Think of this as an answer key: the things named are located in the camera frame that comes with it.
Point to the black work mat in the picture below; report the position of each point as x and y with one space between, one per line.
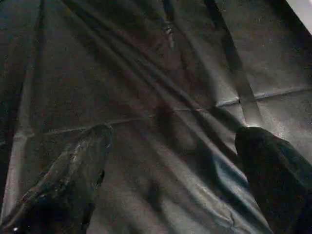
146 73

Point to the white side table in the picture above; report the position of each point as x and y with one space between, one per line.
303 12

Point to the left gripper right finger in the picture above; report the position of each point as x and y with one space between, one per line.
280 180

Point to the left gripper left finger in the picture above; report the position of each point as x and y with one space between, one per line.
63 190

